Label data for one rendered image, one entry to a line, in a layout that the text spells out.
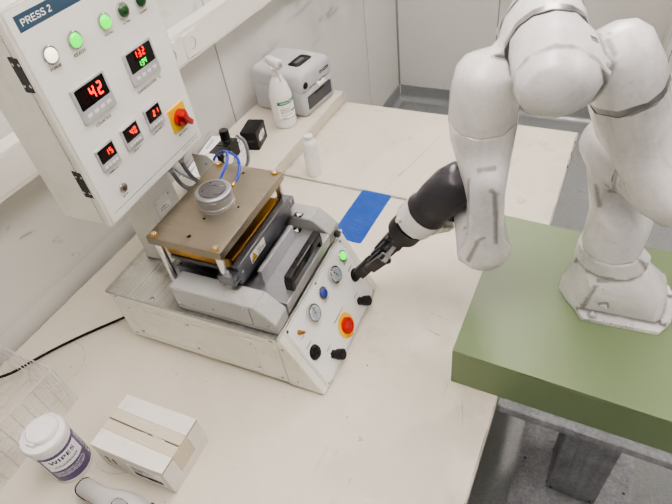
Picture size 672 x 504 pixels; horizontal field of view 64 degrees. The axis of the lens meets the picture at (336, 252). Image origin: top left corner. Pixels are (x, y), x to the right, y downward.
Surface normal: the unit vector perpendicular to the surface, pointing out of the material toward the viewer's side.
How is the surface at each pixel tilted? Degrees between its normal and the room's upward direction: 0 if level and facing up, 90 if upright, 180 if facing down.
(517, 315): 3
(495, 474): 0
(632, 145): 105
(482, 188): 91
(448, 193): 78
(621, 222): 37
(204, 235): 0
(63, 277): 90
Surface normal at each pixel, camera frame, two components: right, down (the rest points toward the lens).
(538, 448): -0.12, -0.71
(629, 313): -0.33, 0.69
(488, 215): 0.05, 0.73
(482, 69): -0.32, -0.20
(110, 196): 0.91, 0.19
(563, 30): -0.02, -0.47
